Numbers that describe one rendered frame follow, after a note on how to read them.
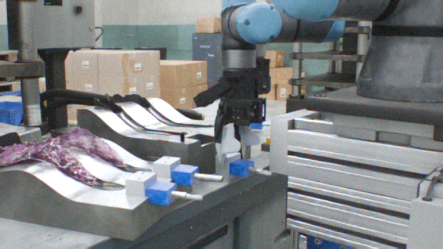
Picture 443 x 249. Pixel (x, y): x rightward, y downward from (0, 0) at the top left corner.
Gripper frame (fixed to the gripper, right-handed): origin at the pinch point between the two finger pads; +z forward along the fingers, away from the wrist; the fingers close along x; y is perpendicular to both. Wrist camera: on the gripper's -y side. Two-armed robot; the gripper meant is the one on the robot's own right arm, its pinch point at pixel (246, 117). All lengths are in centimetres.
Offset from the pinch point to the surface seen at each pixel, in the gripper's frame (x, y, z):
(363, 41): 346, 55, -20
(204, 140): -47.7, -1.2, -3.1
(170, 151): -56, -7, -2
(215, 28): 671, -183, -37
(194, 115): 11.7, -21.7, 2.0
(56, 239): -91, -14, 5
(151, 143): -54, -12, -3
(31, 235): -90, -19, 5
